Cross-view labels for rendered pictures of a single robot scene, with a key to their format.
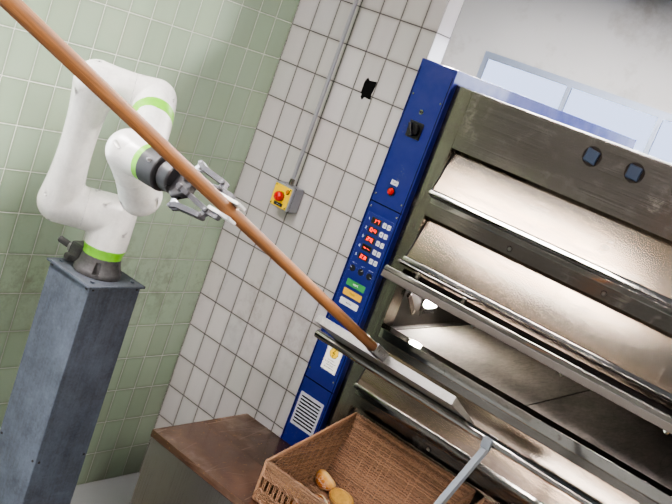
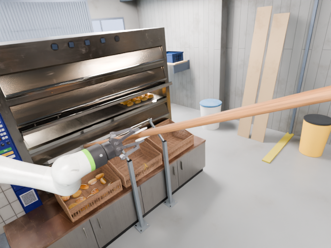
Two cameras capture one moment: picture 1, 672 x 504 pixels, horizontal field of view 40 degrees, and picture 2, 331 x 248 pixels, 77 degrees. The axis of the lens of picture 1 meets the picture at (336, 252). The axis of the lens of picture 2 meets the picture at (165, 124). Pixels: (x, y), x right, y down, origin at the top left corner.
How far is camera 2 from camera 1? 196 cm
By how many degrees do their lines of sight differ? 72
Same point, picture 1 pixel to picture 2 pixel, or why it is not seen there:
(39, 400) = not seen: outside the picture
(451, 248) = (30, 108)
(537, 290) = (69, 97)
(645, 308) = (99, 78)
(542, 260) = (64, 87)
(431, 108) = not seen: outside the picture
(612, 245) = (80, 69)
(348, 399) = not seen: hidden behind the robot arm
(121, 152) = (81, 170)
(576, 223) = (65, 70)
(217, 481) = (61, 235)
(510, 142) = (20, 58)
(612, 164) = (62, 46)
